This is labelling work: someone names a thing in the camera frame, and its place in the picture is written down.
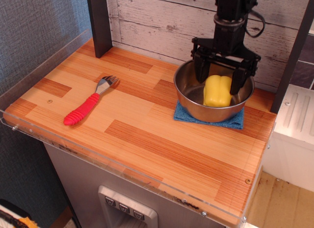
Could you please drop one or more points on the silver dispenser button panel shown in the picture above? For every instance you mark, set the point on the silver dispenser button panel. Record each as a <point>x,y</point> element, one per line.
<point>121,211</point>

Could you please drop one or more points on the stainless steel bowl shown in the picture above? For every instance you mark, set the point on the stainless steel bowl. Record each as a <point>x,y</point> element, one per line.
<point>190,96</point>

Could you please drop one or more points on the grey toy fridge cabinet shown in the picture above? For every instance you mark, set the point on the grey toy fridge cabinet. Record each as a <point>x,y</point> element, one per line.
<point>81,175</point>

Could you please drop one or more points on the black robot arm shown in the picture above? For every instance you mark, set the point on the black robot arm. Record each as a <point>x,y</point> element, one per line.
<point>233,10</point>

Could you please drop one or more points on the clear acrylic table guard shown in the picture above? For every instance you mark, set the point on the clear acrylic table guard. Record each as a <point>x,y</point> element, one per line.
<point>132,124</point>

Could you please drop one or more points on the blue folded cloth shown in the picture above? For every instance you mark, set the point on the blue folded cloth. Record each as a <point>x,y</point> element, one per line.
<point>235,122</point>

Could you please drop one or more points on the yellow toy bell pepper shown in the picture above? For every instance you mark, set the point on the yellow toy bell pepper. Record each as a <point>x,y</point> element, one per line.
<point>216,92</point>

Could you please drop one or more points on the yellow black object bottom left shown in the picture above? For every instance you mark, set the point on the yellow black object bottom left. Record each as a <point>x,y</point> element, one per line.
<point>8,221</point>

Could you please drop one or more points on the red handled spork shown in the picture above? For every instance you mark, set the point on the red handled spork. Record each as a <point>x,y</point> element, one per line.
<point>83,110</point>

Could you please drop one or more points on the white toy sink unit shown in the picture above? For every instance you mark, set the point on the white toy sink unit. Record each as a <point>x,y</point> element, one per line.
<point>290,151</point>

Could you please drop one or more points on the dark right shelf post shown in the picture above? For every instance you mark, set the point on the dark right shelf post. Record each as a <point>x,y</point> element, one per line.
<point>294,55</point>

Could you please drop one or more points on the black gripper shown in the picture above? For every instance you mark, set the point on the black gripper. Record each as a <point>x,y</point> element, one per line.
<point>227,48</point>

